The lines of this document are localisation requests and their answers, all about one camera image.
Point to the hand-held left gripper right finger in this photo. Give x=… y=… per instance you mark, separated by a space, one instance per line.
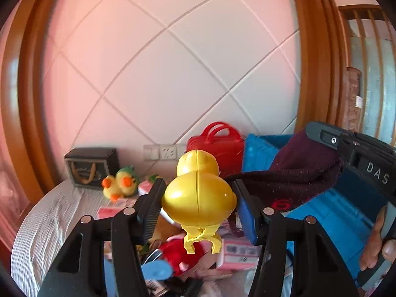
x=247 y=222

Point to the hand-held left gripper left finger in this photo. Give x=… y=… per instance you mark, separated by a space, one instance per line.
x=153 y=210

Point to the yellow plastic duck toy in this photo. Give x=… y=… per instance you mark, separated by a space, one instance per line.
x=198 y=198

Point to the blue plastic crate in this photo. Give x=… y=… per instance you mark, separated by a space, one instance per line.
x=334 y=210

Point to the maroon knit hat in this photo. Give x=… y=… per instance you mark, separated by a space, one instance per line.
x=297 y=173

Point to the grey striped desktop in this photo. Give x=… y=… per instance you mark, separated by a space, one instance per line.
x=46 y=222

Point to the person's right hand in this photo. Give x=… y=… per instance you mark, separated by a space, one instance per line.
x=372 y=244

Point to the brown plush toy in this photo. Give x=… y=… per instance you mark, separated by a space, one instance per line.
x=165 y=229

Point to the small pink box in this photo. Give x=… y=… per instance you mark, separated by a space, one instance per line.
x=145 y=188

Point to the pink box white label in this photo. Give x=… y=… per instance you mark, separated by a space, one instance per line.
x=238 y=252

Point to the flat red pink box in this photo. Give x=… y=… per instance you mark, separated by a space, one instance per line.
x=111 y=212

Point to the yellow duck plush green hat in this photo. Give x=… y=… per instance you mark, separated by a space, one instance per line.
x=119 y=185

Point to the red plush figure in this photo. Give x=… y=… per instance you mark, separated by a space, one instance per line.
x=176 y=253

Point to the blue round plastic piece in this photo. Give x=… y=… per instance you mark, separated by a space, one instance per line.
x=156 y=270

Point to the patterned rolled carpet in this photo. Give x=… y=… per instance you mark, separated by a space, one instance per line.
x=353 y=99

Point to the small black box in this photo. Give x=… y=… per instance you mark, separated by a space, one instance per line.
x=92 y=157

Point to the red handbag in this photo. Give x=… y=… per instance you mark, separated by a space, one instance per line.
x=216 y=148

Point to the frosted glass partition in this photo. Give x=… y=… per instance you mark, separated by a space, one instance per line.
x=374 y=77

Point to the white wall switch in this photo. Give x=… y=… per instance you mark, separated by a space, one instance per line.
x=151 y=152

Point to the white wall socket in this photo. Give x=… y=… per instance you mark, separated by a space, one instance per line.
x=168 y=152

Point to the wooden wall frame post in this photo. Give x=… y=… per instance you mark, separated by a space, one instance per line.
x=315 y=52
x=27 y=83

